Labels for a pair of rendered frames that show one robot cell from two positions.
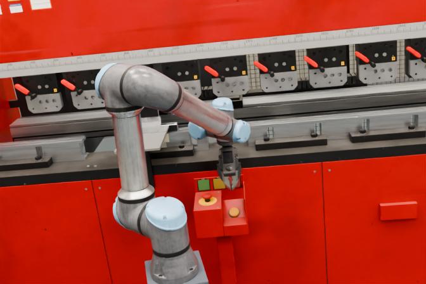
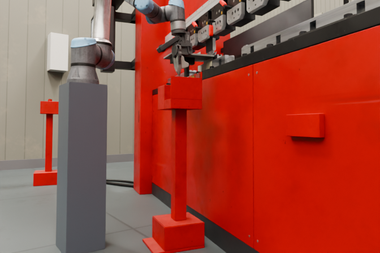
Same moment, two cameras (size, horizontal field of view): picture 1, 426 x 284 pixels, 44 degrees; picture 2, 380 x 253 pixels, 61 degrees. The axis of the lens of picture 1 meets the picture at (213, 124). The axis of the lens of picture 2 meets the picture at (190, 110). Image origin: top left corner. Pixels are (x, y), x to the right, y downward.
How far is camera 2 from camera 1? 2.20 m
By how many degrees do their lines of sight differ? 66
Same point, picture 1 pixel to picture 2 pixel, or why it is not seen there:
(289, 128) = (261, 44)
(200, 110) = not seen: outside the picture
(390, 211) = (294, 123)
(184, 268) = (71, 74)
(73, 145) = not seen: hidden behind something
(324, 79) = not seen: outside the picture
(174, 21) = not seen: outside the picture
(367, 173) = (281, 73)
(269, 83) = (250, 4)
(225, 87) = (231, 16)
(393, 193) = (302, 101)
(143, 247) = not seen: hidden behind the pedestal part
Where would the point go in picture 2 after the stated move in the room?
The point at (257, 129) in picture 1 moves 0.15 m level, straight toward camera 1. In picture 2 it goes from (245, 49) to (217, 47)
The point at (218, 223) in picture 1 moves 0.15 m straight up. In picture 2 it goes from (163, 97) to (163, 67)
